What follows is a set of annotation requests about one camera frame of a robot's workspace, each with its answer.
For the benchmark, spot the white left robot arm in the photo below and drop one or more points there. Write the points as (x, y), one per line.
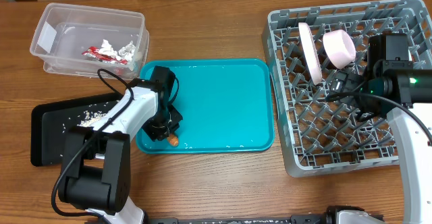
(95, 173)

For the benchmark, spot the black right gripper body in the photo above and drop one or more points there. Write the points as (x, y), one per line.
(349, 83)

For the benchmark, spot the white tissue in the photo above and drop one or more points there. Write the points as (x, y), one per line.
(107, 50)

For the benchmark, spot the grey dishwasher rack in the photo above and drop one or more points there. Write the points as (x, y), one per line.
(320, 137)

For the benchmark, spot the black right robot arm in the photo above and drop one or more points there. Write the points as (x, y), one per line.
(402, 95)

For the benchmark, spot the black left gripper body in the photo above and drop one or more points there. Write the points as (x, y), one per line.
(160, 125)

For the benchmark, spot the clear plastic waste bin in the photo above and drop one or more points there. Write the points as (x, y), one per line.
(65, 31)

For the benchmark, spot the teal plastic tray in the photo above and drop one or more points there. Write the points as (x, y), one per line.
(226, 105)

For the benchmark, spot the black rectangular tray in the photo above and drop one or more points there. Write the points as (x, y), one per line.
(50, 122)

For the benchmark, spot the red snack wrapper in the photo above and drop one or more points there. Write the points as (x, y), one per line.
(93, 53)

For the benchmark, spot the crumpled foil ball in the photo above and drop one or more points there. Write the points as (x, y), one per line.
(127, 52)

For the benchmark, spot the orange carrot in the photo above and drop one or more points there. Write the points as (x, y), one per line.
(173, 140)

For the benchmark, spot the rice and food scraps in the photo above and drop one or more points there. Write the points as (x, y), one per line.
(91, 117)

